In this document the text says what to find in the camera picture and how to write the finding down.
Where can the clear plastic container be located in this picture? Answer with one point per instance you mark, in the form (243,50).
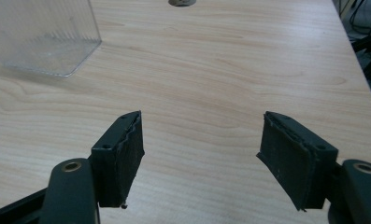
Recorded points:
(38,34)

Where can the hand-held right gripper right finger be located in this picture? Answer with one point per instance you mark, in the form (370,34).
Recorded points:
(293,158)

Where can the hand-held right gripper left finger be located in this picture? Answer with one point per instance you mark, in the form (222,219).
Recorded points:
(116,161)

